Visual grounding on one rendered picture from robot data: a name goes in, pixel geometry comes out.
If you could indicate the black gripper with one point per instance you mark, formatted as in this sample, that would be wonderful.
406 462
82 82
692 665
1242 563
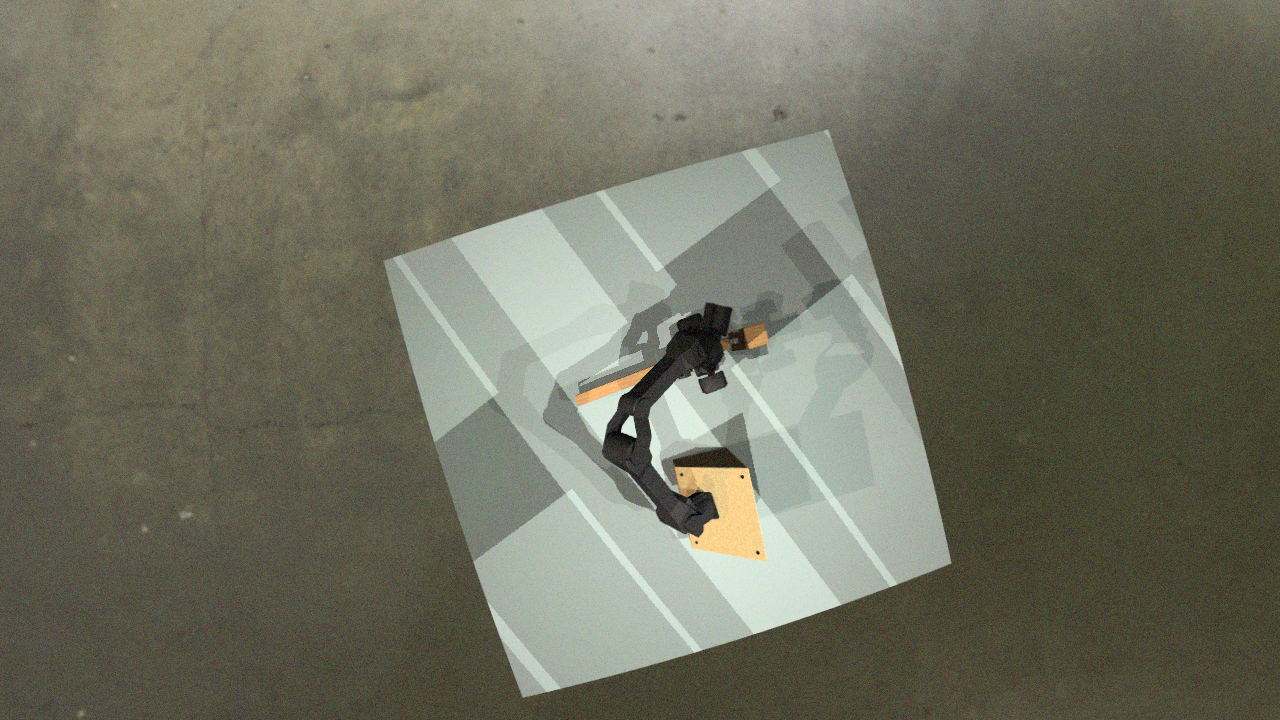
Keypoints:
711 383

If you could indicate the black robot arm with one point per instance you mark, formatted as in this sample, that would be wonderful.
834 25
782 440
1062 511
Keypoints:
686 350

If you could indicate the wooden post with slot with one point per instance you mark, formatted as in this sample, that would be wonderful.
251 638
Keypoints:
749 337

